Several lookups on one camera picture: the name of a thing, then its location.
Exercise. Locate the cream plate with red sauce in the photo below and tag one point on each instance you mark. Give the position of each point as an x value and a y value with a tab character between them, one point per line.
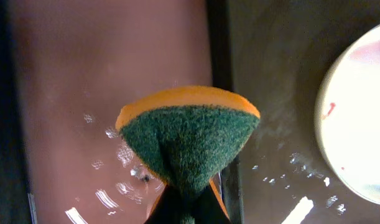
347	116

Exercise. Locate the green orange sponge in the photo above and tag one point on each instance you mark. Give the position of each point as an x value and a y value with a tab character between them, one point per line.
185	136

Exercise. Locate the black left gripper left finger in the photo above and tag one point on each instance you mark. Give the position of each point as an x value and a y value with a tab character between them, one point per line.
169	208

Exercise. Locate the large brown tray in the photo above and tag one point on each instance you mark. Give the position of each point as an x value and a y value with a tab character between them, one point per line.
281	51

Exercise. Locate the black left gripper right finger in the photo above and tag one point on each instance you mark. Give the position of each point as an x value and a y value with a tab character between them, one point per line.
206	209

